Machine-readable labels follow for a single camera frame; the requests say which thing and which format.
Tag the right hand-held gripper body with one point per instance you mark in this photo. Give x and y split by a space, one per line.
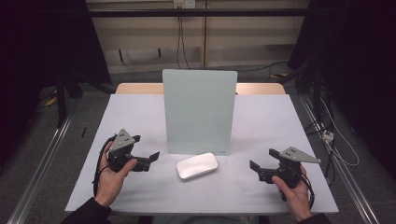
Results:
292 168

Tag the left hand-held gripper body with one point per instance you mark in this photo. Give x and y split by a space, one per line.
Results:
121 149

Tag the white board eraser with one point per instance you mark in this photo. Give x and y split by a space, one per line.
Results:
197 165

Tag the frosted glass writing board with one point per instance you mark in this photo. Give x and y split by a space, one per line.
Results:
200 112

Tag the person's right hand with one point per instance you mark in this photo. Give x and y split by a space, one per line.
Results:
294 199

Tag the person's left hand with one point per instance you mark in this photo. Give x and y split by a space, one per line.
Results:
110 183

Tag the small black floor item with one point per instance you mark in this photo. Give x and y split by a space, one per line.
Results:
83 132

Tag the white table mat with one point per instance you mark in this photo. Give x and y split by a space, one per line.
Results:
218 193

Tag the wooden table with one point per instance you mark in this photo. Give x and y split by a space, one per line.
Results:
137 88

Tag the black stand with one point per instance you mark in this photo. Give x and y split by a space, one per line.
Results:
61 102

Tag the black curtain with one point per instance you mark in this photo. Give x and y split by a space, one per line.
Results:
361 62
37 46

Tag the black horizontal bar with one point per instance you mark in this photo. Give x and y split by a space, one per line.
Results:
218 12

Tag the metal floor rail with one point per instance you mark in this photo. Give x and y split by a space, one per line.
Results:
40 168
348 183

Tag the white wall socket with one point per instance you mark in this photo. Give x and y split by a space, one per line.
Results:
184 3

